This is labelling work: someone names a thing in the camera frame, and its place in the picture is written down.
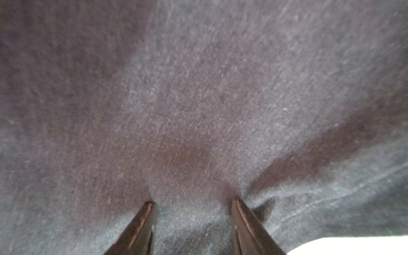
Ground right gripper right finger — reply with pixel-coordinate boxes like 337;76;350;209
231;197;286;255

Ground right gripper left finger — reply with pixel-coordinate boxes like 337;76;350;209
104;201;156;255

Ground black long pants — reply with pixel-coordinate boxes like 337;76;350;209
1;1;408;255

